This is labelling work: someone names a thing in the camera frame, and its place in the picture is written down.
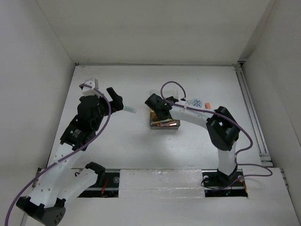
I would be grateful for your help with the red pen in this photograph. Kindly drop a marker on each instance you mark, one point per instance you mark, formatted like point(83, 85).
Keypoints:
point(167, 125)

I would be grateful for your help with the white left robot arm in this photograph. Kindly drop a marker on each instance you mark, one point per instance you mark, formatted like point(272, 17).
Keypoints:
point(48, 200)

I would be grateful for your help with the orange pen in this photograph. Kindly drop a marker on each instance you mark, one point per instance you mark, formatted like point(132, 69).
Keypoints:
point(173, 122)

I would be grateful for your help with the orange capped clear marker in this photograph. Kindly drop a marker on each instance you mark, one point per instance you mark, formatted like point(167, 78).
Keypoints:
point(207, 106)

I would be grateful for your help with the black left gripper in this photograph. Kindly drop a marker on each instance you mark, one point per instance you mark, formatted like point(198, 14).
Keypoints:
point(116, 104)

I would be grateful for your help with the green highlighter marker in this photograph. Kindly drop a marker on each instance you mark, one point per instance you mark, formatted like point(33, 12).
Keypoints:
point(129, 109)

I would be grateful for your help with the aluminium frame rail right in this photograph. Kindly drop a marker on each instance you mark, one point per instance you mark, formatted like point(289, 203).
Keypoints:
point(258, 134)

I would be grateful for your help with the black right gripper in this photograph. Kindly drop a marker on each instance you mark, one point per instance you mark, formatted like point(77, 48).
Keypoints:
point(169, 97)

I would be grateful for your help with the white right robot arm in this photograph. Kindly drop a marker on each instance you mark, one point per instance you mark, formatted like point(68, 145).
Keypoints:
point(223, 134)

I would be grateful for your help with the blue tape roll right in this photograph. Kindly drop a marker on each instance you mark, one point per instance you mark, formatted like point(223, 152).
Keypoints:
point(196, 103)

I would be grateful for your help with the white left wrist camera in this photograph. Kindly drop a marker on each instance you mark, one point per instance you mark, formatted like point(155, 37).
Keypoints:
point(90, 84)

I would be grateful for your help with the yellow pen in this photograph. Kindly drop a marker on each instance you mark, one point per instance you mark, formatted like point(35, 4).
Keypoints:
point(154, 123)

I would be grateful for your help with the three-tier acrylic organizer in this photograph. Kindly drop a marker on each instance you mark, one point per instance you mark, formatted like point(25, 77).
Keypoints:
point(153, 116)

